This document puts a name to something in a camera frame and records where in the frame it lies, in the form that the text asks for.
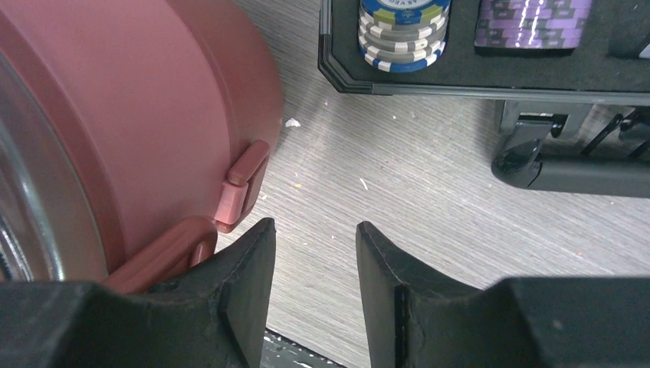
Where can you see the red lunch box with food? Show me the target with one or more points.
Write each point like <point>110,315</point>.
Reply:
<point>167,109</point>

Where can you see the black poker chip case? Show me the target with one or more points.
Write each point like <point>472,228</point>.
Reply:
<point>536,97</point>

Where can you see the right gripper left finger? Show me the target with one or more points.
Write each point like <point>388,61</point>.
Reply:
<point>177,303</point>

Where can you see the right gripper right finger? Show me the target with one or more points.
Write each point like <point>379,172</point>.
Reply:
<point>416,316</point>

